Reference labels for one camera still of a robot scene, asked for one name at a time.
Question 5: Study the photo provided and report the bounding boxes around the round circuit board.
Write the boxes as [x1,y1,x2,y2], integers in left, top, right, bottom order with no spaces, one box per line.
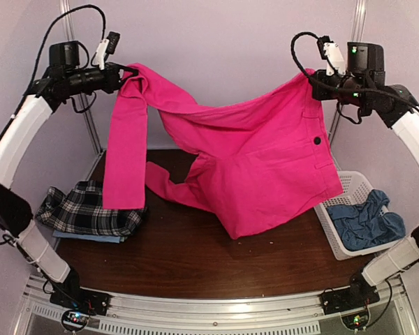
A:
[341,311,370,331]
[61,309,90,332]

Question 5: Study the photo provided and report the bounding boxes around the left black cable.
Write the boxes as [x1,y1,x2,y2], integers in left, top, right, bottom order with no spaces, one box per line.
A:
[31,3,108,70]

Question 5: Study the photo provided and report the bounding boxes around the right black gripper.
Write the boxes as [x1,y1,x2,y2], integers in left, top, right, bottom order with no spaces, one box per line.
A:
[309,69,369,108]

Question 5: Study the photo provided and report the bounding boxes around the right black cable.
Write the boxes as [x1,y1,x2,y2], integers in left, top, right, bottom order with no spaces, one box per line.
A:
[290,31,409,98]

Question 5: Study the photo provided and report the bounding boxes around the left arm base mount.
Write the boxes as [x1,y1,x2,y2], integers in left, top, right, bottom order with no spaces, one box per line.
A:
[50,288,111,316]

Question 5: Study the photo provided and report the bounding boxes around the left round circuit board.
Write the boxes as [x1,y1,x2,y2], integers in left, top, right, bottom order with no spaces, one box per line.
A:
[61,309,90,332]

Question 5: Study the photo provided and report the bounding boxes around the black cable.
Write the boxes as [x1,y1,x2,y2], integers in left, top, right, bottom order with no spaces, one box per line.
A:
[31,3,108,70]
[290,31,409,98]

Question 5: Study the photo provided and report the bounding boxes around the white plastic laundry basket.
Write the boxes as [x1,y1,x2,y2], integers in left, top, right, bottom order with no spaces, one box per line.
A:
[314,171,399,261]

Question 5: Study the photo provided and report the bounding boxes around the aluminium frame post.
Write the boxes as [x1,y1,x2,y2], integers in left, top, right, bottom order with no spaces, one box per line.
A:
[329,0,368,144]
[58,0,103,155]

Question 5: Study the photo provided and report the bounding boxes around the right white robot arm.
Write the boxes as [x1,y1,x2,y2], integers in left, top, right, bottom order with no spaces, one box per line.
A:
[309,36,419,308]

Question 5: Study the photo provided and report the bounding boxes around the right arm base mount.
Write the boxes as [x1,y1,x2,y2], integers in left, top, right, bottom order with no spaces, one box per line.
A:
[320,287,380,315]

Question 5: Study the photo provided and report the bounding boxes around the right aluminium frame post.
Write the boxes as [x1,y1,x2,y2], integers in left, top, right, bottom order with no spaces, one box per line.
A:
[329,0,368,144]

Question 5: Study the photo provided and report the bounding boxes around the blue denim garment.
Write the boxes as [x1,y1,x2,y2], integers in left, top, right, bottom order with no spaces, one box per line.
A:
[327,189,406,251]

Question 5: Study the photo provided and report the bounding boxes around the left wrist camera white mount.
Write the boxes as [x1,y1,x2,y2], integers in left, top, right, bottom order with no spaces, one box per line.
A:
[91,31,121,70]

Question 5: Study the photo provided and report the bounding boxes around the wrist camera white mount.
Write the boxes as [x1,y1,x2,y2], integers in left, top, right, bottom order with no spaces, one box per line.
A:
[317,36,346,76]
[91,31,121,70]

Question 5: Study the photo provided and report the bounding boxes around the left aluminium frame post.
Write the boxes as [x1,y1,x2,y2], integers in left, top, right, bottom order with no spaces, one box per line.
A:
[58,0,103,155]

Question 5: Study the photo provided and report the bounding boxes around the pink shirt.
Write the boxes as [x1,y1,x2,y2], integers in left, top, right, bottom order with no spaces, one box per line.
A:
[103,64,343,239]

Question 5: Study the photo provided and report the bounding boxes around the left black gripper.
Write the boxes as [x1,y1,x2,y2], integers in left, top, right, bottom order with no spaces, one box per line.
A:
[66,63,138,96]

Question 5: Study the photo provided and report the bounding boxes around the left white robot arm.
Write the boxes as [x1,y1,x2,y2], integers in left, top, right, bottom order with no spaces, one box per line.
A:
[0,38,138,310]

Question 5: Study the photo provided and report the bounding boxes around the black white plaid shirt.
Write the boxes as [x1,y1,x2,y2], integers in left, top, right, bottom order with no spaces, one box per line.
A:
[35,180,148,237]

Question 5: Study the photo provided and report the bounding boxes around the right round circuit board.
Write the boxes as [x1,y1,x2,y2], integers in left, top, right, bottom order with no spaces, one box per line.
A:
[341,311,370,331]

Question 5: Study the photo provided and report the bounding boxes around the front aluminium rail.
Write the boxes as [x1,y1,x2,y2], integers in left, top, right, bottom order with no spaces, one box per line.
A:
[11,275,419,334]

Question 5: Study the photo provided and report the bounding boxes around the folded light blue shirt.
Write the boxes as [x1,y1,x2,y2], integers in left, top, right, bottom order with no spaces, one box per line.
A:
[52,230,127,244]

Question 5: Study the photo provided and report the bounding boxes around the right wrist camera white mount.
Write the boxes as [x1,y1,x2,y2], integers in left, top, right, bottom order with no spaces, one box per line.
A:
[317,36,346,76]

